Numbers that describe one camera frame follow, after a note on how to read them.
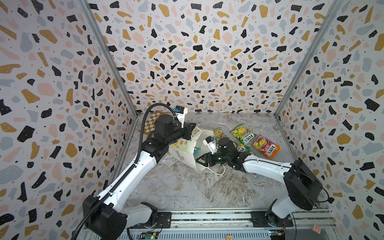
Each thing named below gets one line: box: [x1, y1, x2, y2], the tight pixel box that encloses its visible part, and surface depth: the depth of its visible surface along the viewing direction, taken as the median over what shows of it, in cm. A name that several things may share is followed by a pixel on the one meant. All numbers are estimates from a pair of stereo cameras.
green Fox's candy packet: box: [230, 123, 258, 146], surface depth 108 cm
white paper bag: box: [168, 126, 218, 171], surface depth 79 cm
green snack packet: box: [232, 133, 255, 152], surface depth 106 cm
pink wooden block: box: [311, 224, 322, 235], surface depth 73 cm
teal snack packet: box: [193, 146, 202, 156], surface depth 96 cm
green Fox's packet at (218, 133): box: [213, 127, 225, 141], surface depth 108 cm
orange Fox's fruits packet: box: [252, 134, 281, 159], surface depth 102 cm
